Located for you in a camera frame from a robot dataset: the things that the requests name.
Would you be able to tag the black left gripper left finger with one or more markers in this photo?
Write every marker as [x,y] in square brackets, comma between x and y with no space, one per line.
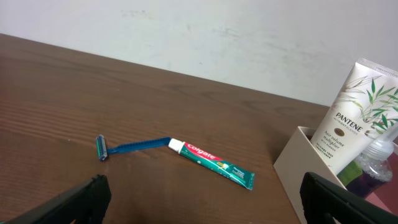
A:
[84,203]

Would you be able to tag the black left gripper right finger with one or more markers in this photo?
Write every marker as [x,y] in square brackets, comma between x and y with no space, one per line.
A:
[325,202]

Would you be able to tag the cream box with pink inside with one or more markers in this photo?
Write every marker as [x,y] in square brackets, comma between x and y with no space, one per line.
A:
[297,158]

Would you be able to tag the clear blue soap pump bottle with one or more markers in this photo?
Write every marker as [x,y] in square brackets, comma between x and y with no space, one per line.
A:
[370,169]

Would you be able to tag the white Pantene tube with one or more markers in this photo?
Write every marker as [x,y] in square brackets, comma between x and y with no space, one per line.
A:
[365,108]

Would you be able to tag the blue disposable razor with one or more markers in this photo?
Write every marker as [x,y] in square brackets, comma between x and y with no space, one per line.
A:
[103,152]

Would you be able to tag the Colgate toothpaste tube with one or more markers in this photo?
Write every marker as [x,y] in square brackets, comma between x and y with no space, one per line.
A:
[231,171]

